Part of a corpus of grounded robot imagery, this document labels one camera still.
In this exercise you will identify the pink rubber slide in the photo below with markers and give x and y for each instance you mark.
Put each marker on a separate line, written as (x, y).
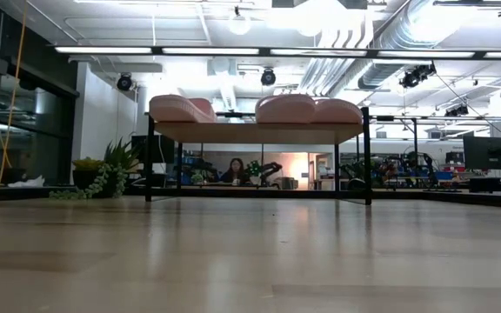
(285, 111)
(339, 113)
(172, 111)

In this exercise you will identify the black background robot arm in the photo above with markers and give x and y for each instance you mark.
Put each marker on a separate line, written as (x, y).
(272, 167)

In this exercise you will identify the white flowering potted plant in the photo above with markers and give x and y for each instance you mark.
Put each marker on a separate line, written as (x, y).
(254, 169)

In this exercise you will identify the person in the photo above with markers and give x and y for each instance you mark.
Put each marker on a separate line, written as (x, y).
(235, 171)

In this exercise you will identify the small background potted plant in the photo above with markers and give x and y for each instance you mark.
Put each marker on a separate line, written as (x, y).
(197, 178)

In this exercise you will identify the black computer monitor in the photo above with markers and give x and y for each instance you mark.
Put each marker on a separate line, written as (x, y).
(489, 152)
(161, 150)

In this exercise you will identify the round white pendant lamp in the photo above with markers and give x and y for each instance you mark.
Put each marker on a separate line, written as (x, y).
(239, 21)

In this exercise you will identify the potted green succulent plant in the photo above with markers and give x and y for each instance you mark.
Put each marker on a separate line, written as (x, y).
(87, 182)

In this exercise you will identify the black ceiling spotlight cluster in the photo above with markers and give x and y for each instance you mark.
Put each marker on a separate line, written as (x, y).
(416, 77)

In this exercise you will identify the white crumpled cloth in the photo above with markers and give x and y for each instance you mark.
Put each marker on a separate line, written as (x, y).
(26, 182)

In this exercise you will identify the wooden shelf with black frame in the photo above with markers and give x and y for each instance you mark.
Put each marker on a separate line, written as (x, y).
(255, 134)

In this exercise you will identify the black aluminium rig frame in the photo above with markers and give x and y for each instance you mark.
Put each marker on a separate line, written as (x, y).
(472, 197)

